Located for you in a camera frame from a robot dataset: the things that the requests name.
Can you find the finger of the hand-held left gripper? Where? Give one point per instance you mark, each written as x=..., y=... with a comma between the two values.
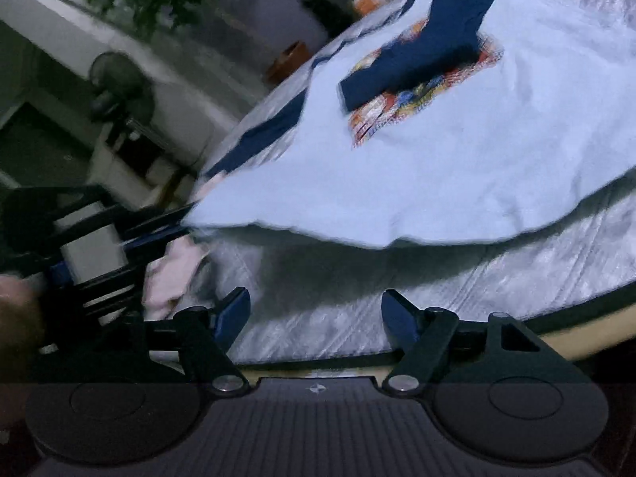
x=159, y=219
x=154, y=246

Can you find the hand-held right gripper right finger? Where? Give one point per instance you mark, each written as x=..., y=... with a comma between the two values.
x=400, y=318

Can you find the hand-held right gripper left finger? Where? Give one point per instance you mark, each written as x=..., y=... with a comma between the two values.
x=231, y=318

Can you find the pink garment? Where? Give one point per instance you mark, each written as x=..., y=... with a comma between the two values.
x=171, y=273

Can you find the light blue navy-trimmed t-shirt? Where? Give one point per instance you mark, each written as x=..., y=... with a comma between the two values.
x=447, y=169

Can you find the person's left hand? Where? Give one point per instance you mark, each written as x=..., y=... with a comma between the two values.
x=17, y=323

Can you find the silver quilted bedspread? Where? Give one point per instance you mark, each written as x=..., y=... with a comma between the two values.
x=397, y=318

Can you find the black standing fan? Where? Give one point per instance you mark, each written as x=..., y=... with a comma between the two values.
x=117, y=79

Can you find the sheer white curtain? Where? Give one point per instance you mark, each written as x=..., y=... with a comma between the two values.
x=223, y=44

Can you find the potted tree in brown pot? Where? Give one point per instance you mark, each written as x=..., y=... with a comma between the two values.
x=288, y=62

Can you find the black speaker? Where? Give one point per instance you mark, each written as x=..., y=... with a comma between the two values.
x=325, y=10

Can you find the orange tissue pack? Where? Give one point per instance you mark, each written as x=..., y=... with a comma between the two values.
x=370, y=2

